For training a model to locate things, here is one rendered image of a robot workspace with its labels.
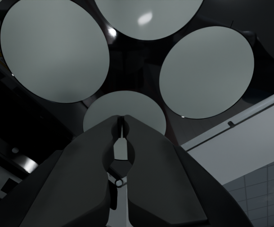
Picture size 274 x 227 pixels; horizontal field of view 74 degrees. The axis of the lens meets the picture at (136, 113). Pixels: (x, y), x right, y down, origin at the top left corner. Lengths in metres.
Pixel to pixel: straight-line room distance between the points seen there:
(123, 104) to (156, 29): 0.08
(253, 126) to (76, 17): 0.33
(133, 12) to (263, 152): 0.36
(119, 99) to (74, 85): 0.05
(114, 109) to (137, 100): 0.03
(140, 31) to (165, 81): 0.06
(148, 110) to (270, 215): 2.48
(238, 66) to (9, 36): 0.22
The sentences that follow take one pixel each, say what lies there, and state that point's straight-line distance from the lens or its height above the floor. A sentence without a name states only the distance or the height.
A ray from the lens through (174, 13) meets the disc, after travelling 0.19.
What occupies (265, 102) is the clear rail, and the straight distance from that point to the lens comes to 0.26.
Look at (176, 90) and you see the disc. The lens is 0.21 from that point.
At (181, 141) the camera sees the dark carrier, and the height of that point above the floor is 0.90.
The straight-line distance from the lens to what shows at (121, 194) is 0.34.
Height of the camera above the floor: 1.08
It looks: 60 degrees down
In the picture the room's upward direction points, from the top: 175 degrees clockwise
